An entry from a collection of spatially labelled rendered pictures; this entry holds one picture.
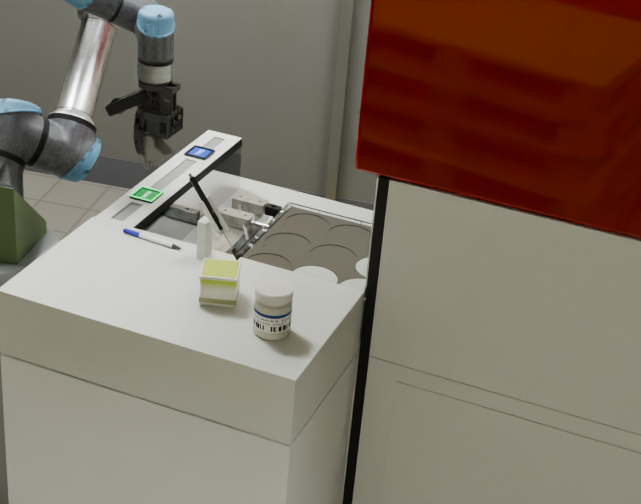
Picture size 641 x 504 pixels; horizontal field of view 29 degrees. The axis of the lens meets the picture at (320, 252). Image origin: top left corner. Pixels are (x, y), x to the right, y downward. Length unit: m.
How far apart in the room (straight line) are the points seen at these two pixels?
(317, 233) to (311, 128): 1.85
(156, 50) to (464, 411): 0.97
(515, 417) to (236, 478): 0.57
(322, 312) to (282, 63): 2.28
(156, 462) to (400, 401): 0.51
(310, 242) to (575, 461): 0.75
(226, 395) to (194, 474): 0.21
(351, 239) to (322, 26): 1.80
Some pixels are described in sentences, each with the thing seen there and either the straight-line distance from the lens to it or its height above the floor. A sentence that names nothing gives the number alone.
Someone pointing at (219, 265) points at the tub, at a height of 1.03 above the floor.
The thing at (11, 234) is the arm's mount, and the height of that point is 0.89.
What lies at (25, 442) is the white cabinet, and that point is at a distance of 2.65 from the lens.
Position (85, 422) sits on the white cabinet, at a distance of 2.53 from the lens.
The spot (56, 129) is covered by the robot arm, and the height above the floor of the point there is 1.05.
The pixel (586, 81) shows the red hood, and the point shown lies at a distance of 2.20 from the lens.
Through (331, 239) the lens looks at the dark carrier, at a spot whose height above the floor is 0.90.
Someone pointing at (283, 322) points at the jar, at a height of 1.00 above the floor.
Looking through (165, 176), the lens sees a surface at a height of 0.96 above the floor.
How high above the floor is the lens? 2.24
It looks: 29 degrees down
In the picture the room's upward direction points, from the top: 5 degrees clockwise
